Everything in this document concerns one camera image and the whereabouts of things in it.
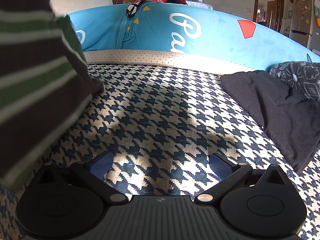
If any blue printed bed sheet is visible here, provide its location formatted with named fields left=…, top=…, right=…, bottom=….
left=65, top=1, right=320, bottom=71

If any grey refrigerator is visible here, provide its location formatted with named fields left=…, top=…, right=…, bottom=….
left=282, top=0, right=320, bottom=53

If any green brown striped t-shirt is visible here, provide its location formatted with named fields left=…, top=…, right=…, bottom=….
left=0, top=0, right=105, bottom=190

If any white tablecloth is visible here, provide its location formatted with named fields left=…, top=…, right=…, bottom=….
left=186, top=1, right=213, bottom=10

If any dark white-patterned cloth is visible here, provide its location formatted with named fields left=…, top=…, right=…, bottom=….
left=269, top=61, right=320, bottom=103

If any black folded cloth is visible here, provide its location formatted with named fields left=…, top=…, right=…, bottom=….
left=220, top=70, right=320, bottom=173

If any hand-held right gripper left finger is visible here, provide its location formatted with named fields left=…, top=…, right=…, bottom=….
left=37, top=151, right=128, bottom=205

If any houndstooth blanket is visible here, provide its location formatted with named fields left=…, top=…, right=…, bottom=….
left=0, top=49, right=320, bottom=240

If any wooden door frame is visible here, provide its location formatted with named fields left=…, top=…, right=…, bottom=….
left=252, top=0, right=285, bottom=33

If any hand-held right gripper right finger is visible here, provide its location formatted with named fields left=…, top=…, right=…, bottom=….
left=194, top=152, right=288, bottom=204

